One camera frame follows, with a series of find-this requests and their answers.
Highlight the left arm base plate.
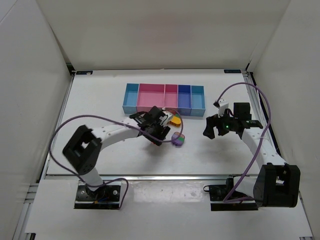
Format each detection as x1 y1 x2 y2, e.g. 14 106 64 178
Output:
74 178 122 210

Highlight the small pink bin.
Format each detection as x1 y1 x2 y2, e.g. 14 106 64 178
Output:
164 84 178 109

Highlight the purple green lego block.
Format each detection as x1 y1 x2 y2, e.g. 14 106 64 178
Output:
171 131 185 147

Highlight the dark blue bin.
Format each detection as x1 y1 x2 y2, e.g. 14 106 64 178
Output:
178 85 192 116

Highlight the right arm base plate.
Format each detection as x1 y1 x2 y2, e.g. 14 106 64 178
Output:
203 184 258 212

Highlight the left light blue bin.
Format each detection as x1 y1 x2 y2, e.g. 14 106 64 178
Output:
122 83 139 115

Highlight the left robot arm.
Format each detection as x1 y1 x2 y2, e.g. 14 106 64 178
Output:
62 106 174 191

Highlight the orange yellow lego block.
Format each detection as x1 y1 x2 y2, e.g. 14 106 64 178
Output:
168 114 182 127

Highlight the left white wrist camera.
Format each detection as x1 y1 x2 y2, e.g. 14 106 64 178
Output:
159 107 174 126

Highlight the right light blue bin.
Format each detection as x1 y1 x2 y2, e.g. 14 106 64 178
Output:
190 85 206 117

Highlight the light blue bin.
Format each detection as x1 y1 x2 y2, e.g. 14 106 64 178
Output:
190 85 206 117
122 83 139 115

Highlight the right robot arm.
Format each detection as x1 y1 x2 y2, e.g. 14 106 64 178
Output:
203 99 301 208

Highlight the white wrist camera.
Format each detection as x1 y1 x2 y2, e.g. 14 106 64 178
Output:
159 107 174 126
213 98 229 118

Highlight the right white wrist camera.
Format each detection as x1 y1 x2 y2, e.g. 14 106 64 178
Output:
213 98 229 118

